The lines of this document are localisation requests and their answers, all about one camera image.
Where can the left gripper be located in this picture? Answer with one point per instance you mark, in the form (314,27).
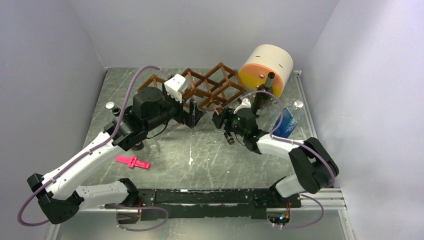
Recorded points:
(190,119)

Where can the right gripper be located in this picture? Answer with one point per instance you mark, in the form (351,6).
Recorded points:
(228,115)

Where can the brown wooden wine rack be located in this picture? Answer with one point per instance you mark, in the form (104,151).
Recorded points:
(215,89)

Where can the clear tall glass bottle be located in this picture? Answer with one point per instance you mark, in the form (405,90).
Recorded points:
(151,143)

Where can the clear square labelled liquor bottle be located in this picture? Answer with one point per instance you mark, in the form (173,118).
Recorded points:
(211,108)

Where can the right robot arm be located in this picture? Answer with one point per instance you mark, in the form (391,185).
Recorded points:
(314,168)

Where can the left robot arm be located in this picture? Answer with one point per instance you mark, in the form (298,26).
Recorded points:
(61,194)

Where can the dark green wine bottle left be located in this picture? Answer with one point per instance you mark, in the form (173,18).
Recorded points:
(130,133)

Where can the blue square bottle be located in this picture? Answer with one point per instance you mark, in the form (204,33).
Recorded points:
(291,115)

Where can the silver round bottle cap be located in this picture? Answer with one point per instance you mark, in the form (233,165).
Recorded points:
(109,105)

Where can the pink plastic tool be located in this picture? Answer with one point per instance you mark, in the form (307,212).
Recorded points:
(133,162)

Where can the cream orange yellow cylinder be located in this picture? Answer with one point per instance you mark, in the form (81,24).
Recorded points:
(264,59)

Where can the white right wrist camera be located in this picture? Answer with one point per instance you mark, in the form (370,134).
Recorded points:
(245,103)

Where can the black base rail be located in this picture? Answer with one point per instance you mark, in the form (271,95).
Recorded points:
(256,203)

